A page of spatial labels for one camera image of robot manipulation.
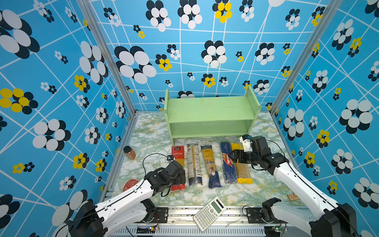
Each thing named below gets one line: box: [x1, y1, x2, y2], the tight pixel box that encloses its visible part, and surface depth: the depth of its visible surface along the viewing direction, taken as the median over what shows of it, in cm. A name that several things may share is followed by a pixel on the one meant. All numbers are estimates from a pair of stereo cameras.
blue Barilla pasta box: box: [220, 141, 238, 184], surface depth 88 cm
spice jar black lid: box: [123, 145, 132, 154], surface depth 90 cm
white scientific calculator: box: [192, 196, 228, 233], surface depth 75 cm
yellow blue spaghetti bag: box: [200, 144, 223, 189], surface depth 89 cm
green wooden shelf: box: [163, 85, 262, 147], surface depth 90 cm
